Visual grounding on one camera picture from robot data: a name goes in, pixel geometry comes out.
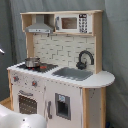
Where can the grey toy sink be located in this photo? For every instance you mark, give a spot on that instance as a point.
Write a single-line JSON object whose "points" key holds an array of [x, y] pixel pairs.
{"points": [[73, 74]]}

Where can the black toy faucet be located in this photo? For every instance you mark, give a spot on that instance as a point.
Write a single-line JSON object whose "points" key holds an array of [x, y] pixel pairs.
{"points": [[82, 64]]}

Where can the toy oven door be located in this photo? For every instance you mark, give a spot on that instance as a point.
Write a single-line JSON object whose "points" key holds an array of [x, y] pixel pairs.
{"points": [[27, 102]]}

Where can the right red stove knob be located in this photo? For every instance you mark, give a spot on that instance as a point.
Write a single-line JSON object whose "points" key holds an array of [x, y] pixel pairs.
{"points": [[34, 83]]}

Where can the cabinet door with dispenser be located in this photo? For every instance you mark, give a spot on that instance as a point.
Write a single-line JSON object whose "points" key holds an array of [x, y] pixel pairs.
{"points": [[63, 105]]}

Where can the black toy stovetop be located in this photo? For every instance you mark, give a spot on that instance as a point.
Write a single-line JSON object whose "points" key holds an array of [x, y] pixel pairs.
{"points": [[43, 67]]}

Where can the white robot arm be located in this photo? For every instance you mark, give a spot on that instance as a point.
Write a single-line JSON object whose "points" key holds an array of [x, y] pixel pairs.
{"points": [[11, 119]]}

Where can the silver toy pot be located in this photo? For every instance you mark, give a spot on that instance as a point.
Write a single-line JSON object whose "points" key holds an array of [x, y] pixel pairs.
{"points": [[32, 62]]}

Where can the grey range hood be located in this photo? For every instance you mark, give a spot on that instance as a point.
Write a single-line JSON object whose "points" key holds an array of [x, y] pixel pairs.
{"points": [[39, 26]]}

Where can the toy microwave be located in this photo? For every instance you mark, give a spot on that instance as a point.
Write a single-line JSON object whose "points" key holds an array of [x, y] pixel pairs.
{"points": [[73, 23]]}

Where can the wooden toy kitchen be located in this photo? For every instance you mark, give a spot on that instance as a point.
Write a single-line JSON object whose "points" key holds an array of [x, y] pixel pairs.
{"points": [[62, 49]]}

